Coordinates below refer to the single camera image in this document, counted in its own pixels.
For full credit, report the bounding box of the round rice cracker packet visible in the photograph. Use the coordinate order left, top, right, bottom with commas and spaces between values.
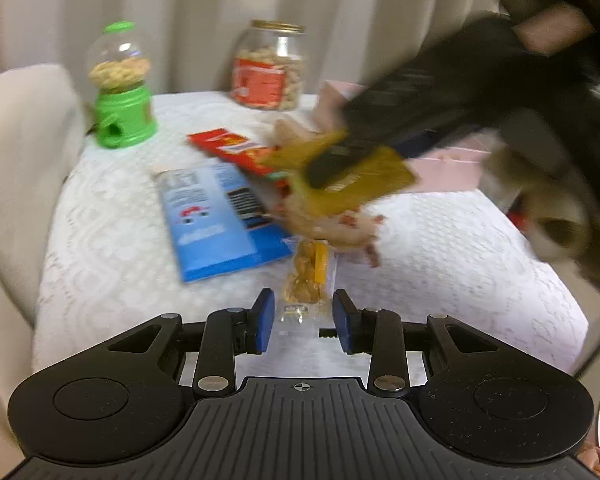
264, 117, 418, 268

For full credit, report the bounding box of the small yellow nut packet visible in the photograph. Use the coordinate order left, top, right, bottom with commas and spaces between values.
277, 238, 337, 334

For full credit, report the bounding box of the blue snack package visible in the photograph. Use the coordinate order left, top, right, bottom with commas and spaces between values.
154, 162, 291, 283

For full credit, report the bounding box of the red snack stick packet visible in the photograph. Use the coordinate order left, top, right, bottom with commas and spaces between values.
187, 128, 288, 188

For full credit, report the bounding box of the glass peanut jar gold lid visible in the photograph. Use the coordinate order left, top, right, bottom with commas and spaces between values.
230, 20, 306, 112

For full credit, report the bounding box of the pink gift box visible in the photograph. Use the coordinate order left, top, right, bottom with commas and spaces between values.
312, 80, 496, 193

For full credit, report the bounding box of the beige curtain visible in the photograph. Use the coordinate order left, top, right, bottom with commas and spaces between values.
0, 0, 498, 96

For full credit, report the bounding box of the green candy dispenser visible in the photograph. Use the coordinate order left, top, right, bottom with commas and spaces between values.
86, 21, 157, 148

